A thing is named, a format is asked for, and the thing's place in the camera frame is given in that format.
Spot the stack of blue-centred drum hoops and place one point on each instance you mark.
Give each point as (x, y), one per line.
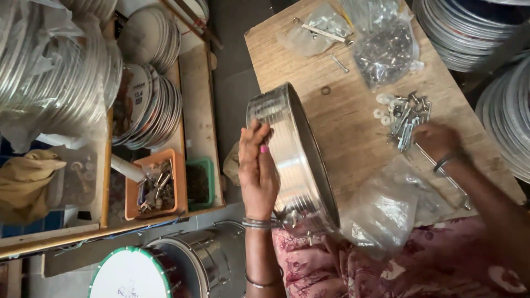
(463, 29)

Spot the plastic bag of dark screws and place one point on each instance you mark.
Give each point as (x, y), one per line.
(385, 49)

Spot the shiny steel drum shell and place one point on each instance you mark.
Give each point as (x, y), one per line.
(296, 165)

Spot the person's left hand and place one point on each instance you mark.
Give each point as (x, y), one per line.
(257, 182)

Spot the stack of printed drum heads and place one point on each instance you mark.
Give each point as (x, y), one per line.
(153, 107)

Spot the orange plastic basket of parts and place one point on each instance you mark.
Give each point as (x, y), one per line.
(155, 190)

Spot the white plastic washer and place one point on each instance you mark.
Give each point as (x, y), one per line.
(383, 98)
(378, 113)
(386, 120)

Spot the person's right fingers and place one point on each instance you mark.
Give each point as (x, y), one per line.
(420, 134)

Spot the stack of silver drum hoops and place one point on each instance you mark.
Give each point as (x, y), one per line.
(507, 120)

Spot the dark wrist bangle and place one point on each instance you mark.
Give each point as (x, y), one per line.
(443, 160)

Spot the crumpled clear plastic bag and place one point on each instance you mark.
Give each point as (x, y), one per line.
(381, 215)

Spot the plastic-wrapped stack of metal hoops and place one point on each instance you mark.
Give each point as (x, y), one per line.
(54, 70)

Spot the stacked silver wrist bangles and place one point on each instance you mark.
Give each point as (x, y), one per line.
(257, 223)

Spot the single silver bolt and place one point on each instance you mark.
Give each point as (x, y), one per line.
(339, 63)

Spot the white plastic tube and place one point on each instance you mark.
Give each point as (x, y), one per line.
(126, 167)

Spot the stack of plain drum heads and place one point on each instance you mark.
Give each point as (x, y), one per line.
(151, 37)

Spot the person's floral maroon clothing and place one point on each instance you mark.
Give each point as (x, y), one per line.
(393, 269)

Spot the pile of loose metal bolts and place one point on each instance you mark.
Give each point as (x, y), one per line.
(405, 120)

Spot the clear bag of metal parts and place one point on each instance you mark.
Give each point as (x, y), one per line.
(304, 39)

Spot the wooden crate shelf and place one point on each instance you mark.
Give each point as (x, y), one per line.
(194, 103)

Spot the person's right hand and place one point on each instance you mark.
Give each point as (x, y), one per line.
(438, 141)

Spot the green-rimmed white-head drum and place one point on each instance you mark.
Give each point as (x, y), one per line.
(128, 275)

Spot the tan cloth bundle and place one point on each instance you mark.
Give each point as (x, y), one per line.
(232, 163)

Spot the green plastic basket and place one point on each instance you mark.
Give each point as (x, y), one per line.
(199, 184)

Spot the steel drum with rods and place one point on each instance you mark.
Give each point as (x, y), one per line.
(211, 256)

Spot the long metal tension rod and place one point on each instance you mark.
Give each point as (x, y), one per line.
(453, 186)

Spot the yellow cloth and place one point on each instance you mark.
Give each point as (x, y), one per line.
(25, 186)

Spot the clear plastic container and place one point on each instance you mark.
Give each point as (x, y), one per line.
(74, 178)

